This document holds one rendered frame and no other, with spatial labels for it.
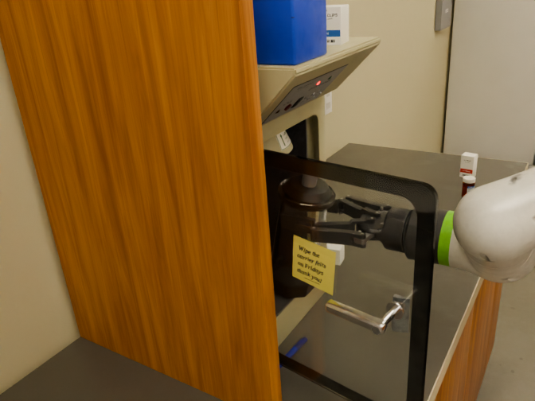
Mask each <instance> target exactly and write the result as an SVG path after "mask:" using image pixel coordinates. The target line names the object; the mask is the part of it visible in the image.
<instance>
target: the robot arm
mask: <svg viewBox="0 0 535 401"><path fill-rule="evenodd" d="M434 263H436V264H439V265H444V266H448V267H454V268H457V269H460V270H463V271H467V272H470V273H472V274H475V275H477V276H479V277H481V278H484V279H485V280H488V281H491V282H499V283H507V282H515V281H517V280H519V279H521V278H524V277H525V276H526V275H527V274H528V273H529V272H530V271H531V270H532V269H533V268H534V267H535V167H533V168H530V169H527V170H525V171H522V172H520V173H516V174H514V175H512V176H509V177H505V178H503V179H500V180H497V181H493V182H491V183H488V184H485V185H481V186H479V187H477V188H475V189H472V190H471V191H470V192H468V193H467V194H466V195H465V196H464V197H463V198H462V199H461V200H460V201H459V203H458V204H457V207H456V209H455V211H450V210H445V209H439V208H438V216H437V227H436V238H435V258H434Z"/></svg>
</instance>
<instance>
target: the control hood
mask: <svg viewBox="0 0 535 401"><path fill-rule="evenodd" d="M380 41H381V39H380V38H379V37H349V41H347V42H346V43H344V44H342V45H327V53H326V55H323V56H320V57H317V58H314V59H312V60H309V61H306V62H303V63H301V64H297V65H295V66H294V65H269V64H258V65H257V68H258V79H259V90H260V110H261V122H262V123H263V122H264V120H265V119H266V118H267V117H268V116H269V115H270V114H271V113H272V112H273V111H274V110H275V108H276V107H277V106H278V105H279V104H280V102H281V101H282V100H283V99H284V98H285V96H286V95H287V94H288V93H289V92H290V91H291V89H292V88H293V87H295V86H298V85H300V84H303V83H305V82H307V81H309V80H312V79H314V78H316V77H318V76H321V75H323V74H326V73H328V72H331V71H333V70H335V69H337V68H340V67H342V66H344V65H347V64H348V65H347V66H346V67H345V68H344V69H343V71H342V72H341V73H340V74H339V75H338V76H337V77H336V78H335V79H334V80H333V82H332V83H331V84H330V85H329V86H328V87H327V88H326V89H325V90H324V91H323V92H322V94H321V95H320V96H319V97H321V96H323V95H325V94H327V93H329V92H331V91H333V90H335V89H337V88H338V87H339V86H340V85H341V84H342V83H343V82H344V81H345V79H346V78H347V77H348V76H349V75H350V74H351V73H352V72H353V71H354V70H355V69H356V68H357V67H358V66H359V65H360V64H361V62H362V61H363V60H364V59H365V58H366V57H367V56H368V55H369V54H370V53H371V52H372V51H373V50H374V49H375V48H376V47H377V46H378V45H379V44H380ZM319 97H318V98H319ZM316 99H317V98H316ZM313 100H314V99H313ZM313 100H311V101H313ZM311 101H310V102H311ZM308 103H309V102H308ZM305 104H307V103H305ZM305 104H303V105H305ZM303 105H302V106H303ZM300 107H301V106H300ZM297 108H299V107H297ZM297 108H295V109H297ZM295 109H294V110H295ZM292 111H293V110H292ZM289 112H291V111H289ZM289 112H287V113H289ZM287 113H285V114H287ZM285 114H283V115H285ZM283 115H281V116H283ZM281 116H279V117H281ZM279 117H277V118H279ZM277 118H275V119H277ZM275 119H273V120H275ZM273 120H271V121H273ZM271 121H269V122H271ZM269 122H267V123H269ZM267 123H265V124H267ZM265 124H263V125H265ZM263 125H262V126H263Z"/></svg>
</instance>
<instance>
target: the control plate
mask: <svg viewBox="0 0 535 401"><path fill-rule="evenodd" d="M347 65H348V64H347ZM347 65H344V66H342V67H340V68H337V69H335V70H333V71H331V72H328V73H326V74H323V75H321V76H318V77H316V78H314V79H312V80H309V81H307V82H305V83H303V84H300V85H298V86H295V87H293V88H292V89H291V91H290V92H289V93H288V94H287V95H286V96H285V98H284V99H283V100H282V101H281V102H280V104H279V105H278V106H277V107H276V108H275V110H274V111H273V112H272V113H271V114H270V115H269V116H268V117H267V118H266V119H265V120H264V122H263V123H262V125H263V124H265V123H267V122H269V121H271V120H273V119H275V118H277V117H279V116H281V115H283V114H285V113H287V112H289V111H292V110H294V109H295V108H297V107H300V106H302V105H303V104H305V103H308V102H310V101H311V100H313V99H316V98H318V97H319V96H320V95H321V94H322V93H321V94H319V93H317V92H318V91H319V90H321V92H323V91H324V90H325V89H326V88H327V87H328V86H329V85H330V84H331V83H332V82H333V80H334V79H335V78H336V77H337V76H338V75H339V74H340V73H341V72H342V71H343V69H344V68H345V67H346V66H347ZM330 76H332V77H331V78H330V79H329V80H327V79H328V78H329V77H330ZM320 80H321V82H320V83H319V84H317V85H316V83H317V82H319V81H320ZM313 93H314V94H315V97H313V96H311V95H312V94H313ZM303 96H304V97H303ZM307 96H308V98H309V99H308V100H306V99H305V98H306V97H307ZM301 97H303V99H302V100H301V101H300V102H299V104H298V105H297V106H295V107H293V108H291V107H292V106H293V105H294V104H295V103H296V101H297V100H298V99H299V98H301ZM289 104H291V107H290V108H289V109H288V110H287V111H285V110H284V108H285V107H286V106H287V105H289ZM279 109H280V111H279V113H277V114H276V112H277V111H278V110H279Z"/></svg>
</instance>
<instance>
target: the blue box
mask: <svg viewBox="0 0 535 401"><path fill-rule="evenodd" d="M252 3H253V13H254V25H255V35H256V57H257V64H269V65H294V66H295V65H297V64H301V63H303V62H306V61H309V60H312V59H314V58H317V57H320V56H323V55H326V53H327V42H326V11H327V10H326V0H252Z"/></svg>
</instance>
